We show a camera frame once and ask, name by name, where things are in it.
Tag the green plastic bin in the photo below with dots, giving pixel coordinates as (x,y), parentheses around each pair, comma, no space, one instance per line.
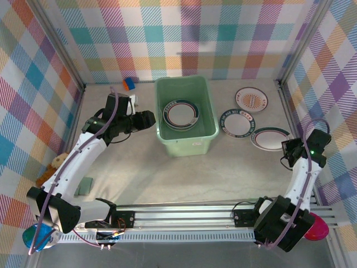
(187,145)

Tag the orange sunburst plate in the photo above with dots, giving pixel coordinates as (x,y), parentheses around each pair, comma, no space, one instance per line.
(251,100)

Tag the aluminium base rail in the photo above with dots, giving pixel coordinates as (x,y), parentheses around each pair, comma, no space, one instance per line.
(181,216)

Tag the small circuit board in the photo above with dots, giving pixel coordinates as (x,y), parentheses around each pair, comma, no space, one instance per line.
(107,237)

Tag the aluminium side rail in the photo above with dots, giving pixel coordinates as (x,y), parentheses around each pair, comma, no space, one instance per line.
(293,125)

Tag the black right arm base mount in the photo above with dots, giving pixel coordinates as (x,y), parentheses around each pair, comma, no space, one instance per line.
(242,217)

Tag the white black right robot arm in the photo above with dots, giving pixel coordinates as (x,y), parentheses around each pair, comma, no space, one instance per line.
(302,184)

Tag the grey-green rectangular pad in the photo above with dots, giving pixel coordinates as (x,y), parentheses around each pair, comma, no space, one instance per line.
(85,186)

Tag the colourful puzzle cube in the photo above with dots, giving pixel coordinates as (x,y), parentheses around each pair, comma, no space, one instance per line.
(129,84)

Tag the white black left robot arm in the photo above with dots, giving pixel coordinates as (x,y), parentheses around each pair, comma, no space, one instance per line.
(75,159)

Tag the brown teddy bear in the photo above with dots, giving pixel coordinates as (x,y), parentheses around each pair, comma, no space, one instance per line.
(59,160)

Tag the aluminium frame post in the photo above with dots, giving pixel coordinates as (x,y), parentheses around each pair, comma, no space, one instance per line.
(302,42)
(62,46)

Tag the teal red rim plate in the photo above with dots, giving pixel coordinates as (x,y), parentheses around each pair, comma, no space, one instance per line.
(181,114)
(269,139)

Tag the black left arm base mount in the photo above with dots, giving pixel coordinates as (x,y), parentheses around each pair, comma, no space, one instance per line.
(127,219)

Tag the pink dome button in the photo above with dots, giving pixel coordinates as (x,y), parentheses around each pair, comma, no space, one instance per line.
(320,227)

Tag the blue dome button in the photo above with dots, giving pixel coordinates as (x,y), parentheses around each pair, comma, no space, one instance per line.
(33,240)

